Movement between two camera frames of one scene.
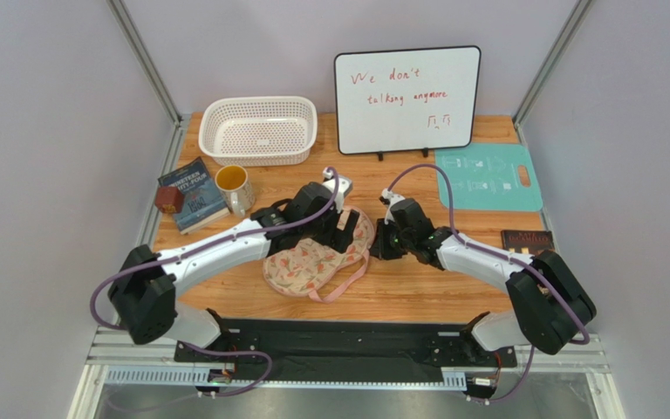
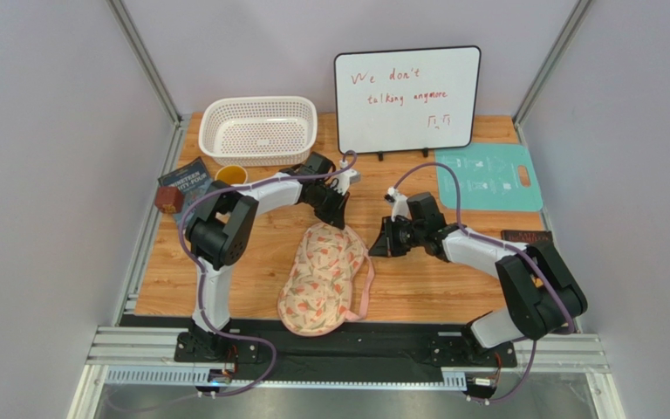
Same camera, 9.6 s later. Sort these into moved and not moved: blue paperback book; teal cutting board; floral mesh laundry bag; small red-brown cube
Moved: floral mesh laundry bag
Not moved: blue paperback book; teal cutting board; small red-brown cube
